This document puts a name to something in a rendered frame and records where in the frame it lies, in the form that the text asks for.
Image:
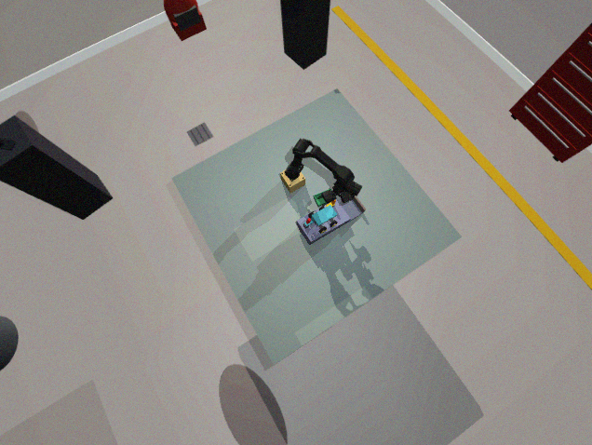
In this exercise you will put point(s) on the small teal trolley with black wheels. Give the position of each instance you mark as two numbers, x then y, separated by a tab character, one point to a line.
324	214

